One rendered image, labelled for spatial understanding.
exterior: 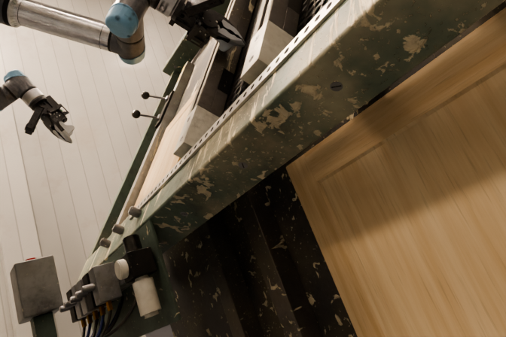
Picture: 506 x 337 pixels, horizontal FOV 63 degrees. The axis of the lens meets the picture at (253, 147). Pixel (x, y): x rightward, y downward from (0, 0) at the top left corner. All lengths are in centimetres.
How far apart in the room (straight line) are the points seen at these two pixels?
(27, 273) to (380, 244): 116
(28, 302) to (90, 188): 363
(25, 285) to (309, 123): 117
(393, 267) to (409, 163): 20
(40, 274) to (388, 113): 124
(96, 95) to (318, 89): 526
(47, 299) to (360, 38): 132
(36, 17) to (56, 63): 469
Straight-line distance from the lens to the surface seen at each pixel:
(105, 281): 114
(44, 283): 160
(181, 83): 194
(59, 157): 524
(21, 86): 186
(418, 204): 79
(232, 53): 123
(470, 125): 74
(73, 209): 501
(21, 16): 130
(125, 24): 108
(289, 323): 103
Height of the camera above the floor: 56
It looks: 18 degrees up
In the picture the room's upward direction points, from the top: 22 degrees counter-clockwise
